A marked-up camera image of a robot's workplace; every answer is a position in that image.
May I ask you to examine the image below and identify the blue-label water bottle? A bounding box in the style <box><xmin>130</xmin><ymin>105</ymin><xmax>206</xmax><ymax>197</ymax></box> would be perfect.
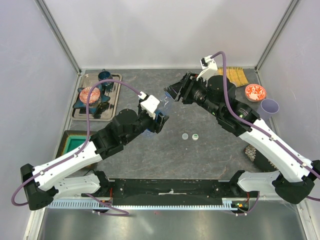
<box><xmin>141</xmin><ymin>91</ymin><xmax>175</xmax><ymax>139</ymax></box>

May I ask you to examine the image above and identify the green-white Cestbon cap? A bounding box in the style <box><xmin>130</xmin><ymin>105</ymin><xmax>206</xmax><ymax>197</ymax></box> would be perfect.
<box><xmin>192</xmin><ymin>133</ymin><xmax>199</xmax><ymax>141</ymax></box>

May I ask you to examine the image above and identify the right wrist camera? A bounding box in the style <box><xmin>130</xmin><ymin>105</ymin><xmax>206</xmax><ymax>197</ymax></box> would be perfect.
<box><xmin>196</xmin><ymin>55</ymin><xmax>218</xmax><ymax>82</ymax></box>

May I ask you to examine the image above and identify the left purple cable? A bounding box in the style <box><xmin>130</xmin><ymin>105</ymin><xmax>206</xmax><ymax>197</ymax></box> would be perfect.
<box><xmin>11</xmin><ymin>81</ymin><xmax>148</xmax><ymax>216</ymax></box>

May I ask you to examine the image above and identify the green square dish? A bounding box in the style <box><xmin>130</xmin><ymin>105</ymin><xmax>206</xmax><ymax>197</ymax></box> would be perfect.
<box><xmin>55</xmin><ymin>130</ymin><xmax>87</xmax><ymax>158</ymax></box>

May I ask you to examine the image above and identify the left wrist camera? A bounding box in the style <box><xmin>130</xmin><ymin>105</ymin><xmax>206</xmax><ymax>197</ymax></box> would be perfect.
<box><xmin>138</xmin><ymin>91</ymin><xmax>160</xmax><ymax>120</ymax></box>

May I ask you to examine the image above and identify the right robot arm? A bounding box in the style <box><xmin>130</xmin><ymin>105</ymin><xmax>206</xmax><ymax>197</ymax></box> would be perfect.
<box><xmin>164</xmin><ymin>72</ymin><xmax>320</xmax><ymax>204</ymax></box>

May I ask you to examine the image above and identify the dark blue star plate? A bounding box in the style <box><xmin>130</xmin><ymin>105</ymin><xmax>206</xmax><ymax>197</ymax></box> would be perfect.
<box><xmin>72</xmin><ymin>83</ymin><xmax>112</xmax><ymax>116</ymax></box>

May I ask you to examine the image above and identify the slotted cable duct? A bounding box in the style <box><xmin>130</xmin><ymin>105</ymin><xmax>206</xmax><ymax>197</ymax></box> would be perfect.
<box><xmin>47</xmin><ymin>198</ymin><xmax>239</xmax><ymax>211</ymax></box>

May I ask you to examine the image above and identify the white bottle cap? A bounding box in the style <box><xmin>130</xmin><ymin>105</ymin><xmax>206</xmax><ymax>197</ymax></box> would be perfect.
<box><xmin>181</xmin><ymin>133</ymin><xmax>189</xmax><ymax>140</ymax></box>

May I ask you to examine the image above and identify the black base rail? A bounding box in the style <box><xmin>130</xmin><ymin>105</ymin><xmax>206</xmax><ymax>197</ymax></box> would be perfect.
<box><xmin>99</xmin><ymin>178</ymin><xmax>251</xmax><ymax>201</ymax></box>

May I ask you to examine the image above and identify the dark teal mug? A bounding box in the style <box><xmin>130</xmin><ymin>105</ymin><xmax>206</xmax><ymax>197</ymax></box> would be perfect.
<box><xmin>98</xmin><ymin>69</ymin><xmax>113</xmax><ymax>88</ymax></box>

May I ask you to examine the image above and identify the yellow woven tray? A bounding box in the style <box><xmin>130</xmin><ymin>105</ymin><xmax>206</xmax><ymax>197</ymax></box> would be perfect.
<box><xmin>226</xmin><ymin>67</ymin><xmax>249</xmax><ymax>88</ymax></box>

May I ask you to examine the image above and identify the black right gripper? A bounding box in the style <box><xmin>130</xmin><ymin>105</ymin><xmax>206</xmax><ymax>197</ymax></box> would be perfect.
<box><xmin>164</xmin><ymin>70</ymin><xmax>222</xmax><ymax>118</ymax></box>

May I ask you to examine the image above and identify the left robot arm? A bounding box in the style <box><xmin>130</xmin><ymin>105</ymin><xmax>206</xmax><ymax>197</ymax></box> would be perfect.
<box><xmin>20</xmin><ymin>109</ymin><xmax>169</xmax><ymax>211</ymax></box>

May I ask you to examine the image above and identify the purple plastic cup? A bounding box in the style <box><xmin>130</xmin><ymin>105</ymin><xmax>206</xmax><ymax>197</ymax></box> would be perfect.
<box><xmin>258</xmin><ymin>98</ymin><xmax>280</xmax><ymax>121</ymax></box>

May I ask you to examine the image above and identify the red floral bowl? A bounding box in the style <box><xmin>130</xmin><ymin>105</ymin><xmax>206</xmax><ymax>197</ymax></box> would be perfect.
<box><xmin>244</xmin><ymin>84</ymin><xmax>267</xmax><ymax>102</ymax></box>

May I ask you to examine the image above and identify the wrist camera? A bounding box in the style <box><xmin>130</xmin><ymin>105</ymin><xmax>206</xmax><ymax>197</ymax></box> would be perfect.
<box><xmin>138</xmin><ymin>91</ymin><xmax>160</xmax><ymax>120</ymax></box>
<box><xmin>196</xmin><ymin>55</ymin><xmax>218</xmax><ymax>82</ymax></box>

